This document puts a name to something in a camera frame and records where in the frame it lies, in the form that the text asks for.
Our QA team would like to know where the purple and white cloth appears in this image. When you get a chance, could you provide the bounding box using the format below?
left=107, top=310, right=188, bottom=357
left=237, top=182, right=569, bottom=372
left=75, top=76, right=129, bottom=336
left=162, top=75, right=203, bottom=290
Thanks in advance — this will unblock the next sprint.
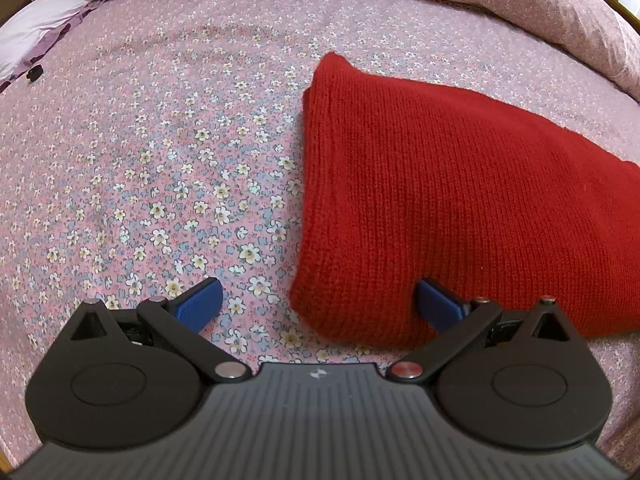
left=0, top=0, right=103, bottom=92

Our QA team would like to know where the red knit sweater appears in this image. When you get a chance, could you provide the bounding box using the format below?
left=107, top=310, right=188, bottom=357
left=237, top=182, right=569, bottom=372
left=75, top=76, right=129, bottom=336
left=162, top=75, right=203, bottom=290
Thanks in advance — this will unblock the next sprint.
left=289, top=52, right=640, bottom=351

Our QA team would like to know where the pink floral bed sheet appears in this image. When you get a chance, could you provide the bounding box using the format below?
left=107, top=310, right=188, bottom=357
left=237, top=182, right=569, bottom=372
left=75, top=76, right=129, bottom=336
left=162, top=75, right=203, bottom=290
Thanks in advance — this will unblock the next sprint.
left=0, top=0, right=640, bottom=466

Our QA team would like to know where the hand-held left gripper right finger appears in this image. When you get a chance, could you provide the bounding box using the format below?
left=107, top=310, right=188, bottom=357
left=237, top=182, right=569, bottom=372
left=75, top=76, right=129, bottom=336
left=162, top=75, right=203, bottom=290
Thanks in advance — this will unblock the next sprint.
left=390, top=279, right=584, bottom=386

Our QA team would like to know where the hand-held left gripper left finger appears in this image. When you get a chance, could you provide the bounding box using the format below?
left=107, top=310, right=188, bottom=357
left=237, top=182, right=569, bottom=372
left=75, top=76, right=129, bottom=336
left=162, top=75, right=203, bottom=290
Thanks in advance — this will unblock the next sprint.
left=69, top=277, right=252, bottom=384

